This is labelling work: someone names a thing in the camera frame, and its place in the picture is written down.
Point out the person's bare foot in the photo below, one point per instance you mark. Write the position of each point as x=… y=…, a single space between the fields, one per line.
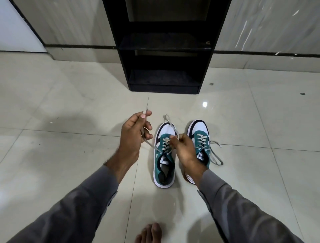
x=150 y=235

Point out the person's left forearm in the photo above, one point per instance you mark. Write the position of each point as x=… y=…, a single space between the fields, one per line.
x=75 y=207

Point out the person's right hand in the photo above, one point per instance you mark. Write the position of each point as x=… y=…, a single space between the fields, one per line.
x=187 y=152

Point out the person's left hand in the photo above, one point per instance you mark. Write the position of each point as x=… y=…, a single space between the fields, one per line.
x=131 y=140

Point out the green white sneaker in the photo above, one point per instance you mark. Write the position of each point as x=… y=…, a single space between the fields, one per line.
x=198 y=126
x=163 y=130

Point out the black shoe rack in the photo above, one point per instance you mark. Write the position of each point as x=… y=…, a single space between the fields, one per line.
x=162 y=80

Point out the white door panel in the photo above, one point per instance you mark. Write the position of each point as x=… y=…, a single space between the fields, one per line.
x=15 y=30

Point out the person's right forearm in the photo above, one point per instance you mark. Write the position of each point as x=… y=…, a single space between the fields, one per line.
x=237 y=215

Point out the white shoelace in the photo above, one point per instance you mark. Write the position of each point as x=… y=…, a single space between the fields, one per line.
x=165 y=140
x=216 y=159

